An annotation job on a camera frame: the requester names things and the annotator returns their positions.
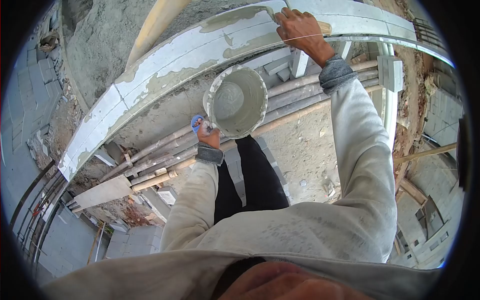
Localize grey block wall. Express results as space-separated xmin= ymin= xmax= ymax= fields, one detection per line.
xmin=58 ymin=0 xmax=455 ymax=181

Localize small grey block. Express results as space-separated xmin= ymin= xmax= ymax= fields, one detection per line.
xmin=157 ymin=186 xmax=178 ymax=205

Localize bundle of bamboo poles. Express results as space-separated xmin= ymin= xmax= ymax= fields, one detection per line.
xmin=99 ymin=60 xmax=380 ymax=193

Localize person's legs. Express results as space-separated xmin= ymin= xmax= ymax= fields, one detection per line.
xmin=190 ymin=114 xmax=290 ymax=226

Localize flat grey block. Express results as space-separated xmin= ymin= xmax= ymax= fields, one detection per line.
xmin=263 ymin=57 xmax=292 ymax=76

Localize white upright block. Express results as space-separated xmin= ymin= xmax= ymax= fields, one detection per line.
xmin=291 ymin=48 xmax=309 ymax=79

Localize person's body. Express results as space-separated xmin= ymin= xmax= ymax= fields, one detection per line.
xmin=41 ymin=176 xmax=445 ymax=300

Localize brown wooden beam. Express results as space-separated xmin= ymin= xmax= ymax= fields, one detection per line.
xmin=394 ymin=142 xmax=458 ymax=164

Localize person's right fingers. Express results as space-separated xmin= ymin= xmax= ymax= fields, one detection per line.
xmin=275 ymin=7 xmax=319 ymax=29

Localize person's left fingers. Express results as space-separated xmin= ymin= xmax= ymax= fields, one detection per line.
xmin=195 ymin=119 xmax=222 ymax=137

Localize white plastic pipe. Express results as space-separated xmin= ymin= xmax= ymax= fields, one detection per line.
xmin=377 ymin=41 xmax=399 ymax=151

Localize wooden-handled trowel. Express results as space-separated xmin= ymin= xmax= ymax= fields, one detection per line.
xmin=272 ymin=10 xmax=333 ymax=37

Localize person's left hand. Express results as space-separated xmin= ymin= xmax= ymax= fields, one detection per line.
xmin=195 ymin=119 xmax=223 ymax=149

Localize row of blocks underfoot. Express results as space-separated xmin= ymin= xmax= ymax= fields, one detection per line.
xmin=224 ymin=137 xmax=292 ymax=207

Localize bundle of steel rebar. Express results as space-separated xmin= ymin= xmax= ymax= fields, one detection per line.
xmin=10 ymin=161 xmax=70 ymax=265

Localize yellowish pole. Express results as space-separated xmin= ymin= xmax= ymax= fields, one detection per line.
xmin=125 ymin=0 xmax=193 ymax=69

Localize low pile of grey blocks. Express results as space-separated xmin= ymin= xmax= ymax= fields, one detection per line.
xmin=106 ymin=224 xmax=164 ymax=259

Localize person's right hand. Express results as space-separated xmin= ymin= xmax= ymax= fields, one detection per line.
xmin=275 ymin=7 xmax=335 ymax=68

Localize grey wet mortar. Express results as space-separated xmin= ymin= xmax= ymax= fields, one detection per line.
xmin=214 ymin=80 xmax=246 ymax=121

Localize thin white mason's string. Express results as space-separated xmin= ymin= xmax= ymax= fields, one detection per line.
xmin=279 ymin=32 xmax=379 ymax=43

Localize stack of grey blocks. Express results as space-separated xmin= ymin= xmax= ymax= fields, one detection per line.
xmin=5 ymin=52 xmax=64 ymax=154

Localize large grey concrete block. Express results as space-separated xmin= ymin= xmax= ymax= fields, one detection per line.
xmin=377 ymin=55 xmax=404 ymax=93

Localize mortar-smeared white bucket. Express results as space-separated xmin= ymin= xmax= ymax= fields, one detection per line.
xmin=202 ymin=64 xmax=269 ymax=140

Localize grey wooden plank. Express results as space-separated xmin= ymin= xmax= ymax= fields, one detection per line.
xmin=71 ymin=174 xmax=134 ymax=213

